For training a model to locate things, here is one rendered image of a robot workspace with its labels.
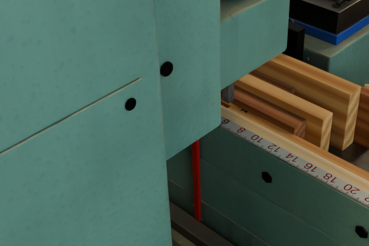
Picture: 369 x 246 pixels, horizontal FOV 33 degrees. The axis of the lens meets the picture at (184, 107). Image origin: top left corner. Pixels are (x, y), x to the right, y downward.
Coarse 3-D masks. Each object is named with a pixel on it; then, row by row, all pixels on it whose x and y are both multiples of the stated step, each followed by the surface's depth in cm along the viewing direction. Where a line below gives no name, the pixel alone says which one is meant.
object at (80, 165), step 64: (0, 0) 28; (64, 0) 30; (128, 0) 33; (0, 64) 29; (64, 64) 32; (128, 64) 35; (0, 128) 30; (64, 128) 33; (128, 128) 37; (0, 192) 32; (64, 192) 35; (128, 192) 39
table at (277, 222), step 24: (168, 168) 70; (216, 168) 63; (360, 168) 62; (192, 192) 68; (216, 192) 65; (240, 192) 62; (240, 216) 63; (264, 216) 60; (288, 216) 58; (264, 240) 62; (288, 240) 59; (312, 240) 57; (336, 240) 54
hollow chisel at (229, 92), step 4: (232, 84) 62; (224, 88) 63; (228, 88) 62; (232, 88) 63; (224, 92) 63; (228, 92) 63; (232, 92) 63; (224, 96) 63; (228, 96) 63; (232, 96) 63; (224, 100) 64; (228, 100) 63; (232, 100) 64
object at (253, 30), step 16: (224, 0) 56; (240, 0) 56; (256, 0) 55; (272, 0) 56; (288, 0) 58; (224, 16) 53; (240, 16) 54; (256, 16) 56; (272, 16) 57; (288, 16) 59; (224, 32) 53; (240, 32) 55; (256, 32) 56; (272, 32) 58; (224, 48) 54; (240, 48) 56; (256, 48) 58; (272, 48) 59; (224, 64) 55; (240, 64) 57; (256, 64) 59; (224, 80) 56
